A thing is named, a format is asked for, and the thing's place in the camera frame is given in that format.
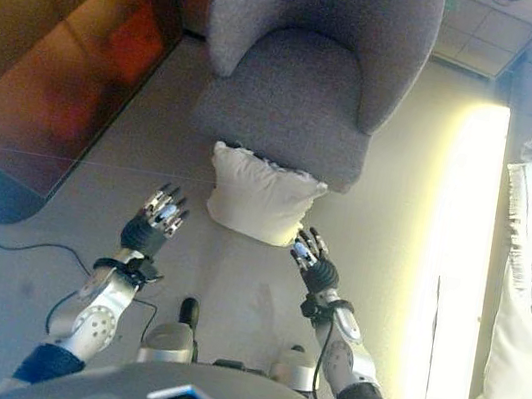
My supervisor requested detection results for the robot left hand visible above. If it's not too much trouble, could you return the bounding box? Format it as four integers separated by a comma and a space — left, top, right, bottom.
116, 176, 195, 264

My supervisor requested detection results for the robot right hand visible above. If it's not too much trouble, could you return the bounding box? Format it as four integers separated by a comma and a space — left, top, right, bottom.
283, 223, 348, 302

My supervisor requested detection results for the white frilled cushion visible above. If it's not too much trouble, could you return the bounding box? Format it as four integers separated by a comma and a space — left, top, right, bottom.
199, 139, 333, 254

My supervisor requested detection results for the silver robot right leg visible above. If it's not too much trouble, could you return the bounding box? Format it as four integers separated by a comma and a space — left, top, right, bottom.
266, 341, 327, 396

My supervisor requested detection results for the silver robot leg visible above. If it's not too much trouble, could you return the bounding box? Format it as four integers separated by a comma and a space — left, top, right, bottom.
266, 341, 327, 396
136, 290, 209, 372

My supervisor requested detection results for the silver robot left leg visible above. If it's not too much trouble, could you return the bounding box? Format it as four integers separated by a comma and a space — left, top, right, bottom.
136, 290, 209, 372

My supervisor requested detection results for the grey fabric armchair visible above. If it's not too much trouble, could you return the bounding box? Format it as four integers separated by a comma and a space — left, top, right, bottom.
182, 0, 446, 207

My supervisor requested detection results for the dark wooden cabinet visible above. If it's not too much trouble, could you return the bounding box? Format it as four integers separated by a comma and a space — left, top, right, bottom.
0, 0, 190, 248

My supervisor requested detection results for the white tiled nightstand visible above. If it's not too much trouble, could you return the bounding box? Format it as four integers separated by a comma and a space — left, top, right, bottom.
427, 0, 532, 89

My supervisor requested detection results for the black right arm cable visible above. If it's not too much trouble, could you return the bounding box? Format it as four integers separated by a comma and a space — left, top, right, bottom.
308, 314, 360, 399

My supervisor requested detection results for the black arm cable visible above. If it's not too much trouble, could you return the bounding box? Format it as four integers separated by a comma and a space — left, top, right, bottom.
43, 284, 84, 338
308, 314, 360, 399

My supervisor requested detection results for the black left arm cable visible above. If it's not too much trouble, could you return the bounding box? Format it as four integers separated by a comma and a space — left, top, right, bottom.
43, 284, 84, 338

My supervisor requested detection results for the thin black floor cable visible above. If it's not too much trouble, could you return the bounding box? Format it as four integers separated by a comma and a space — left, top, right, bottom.
0, 217, 169, 344

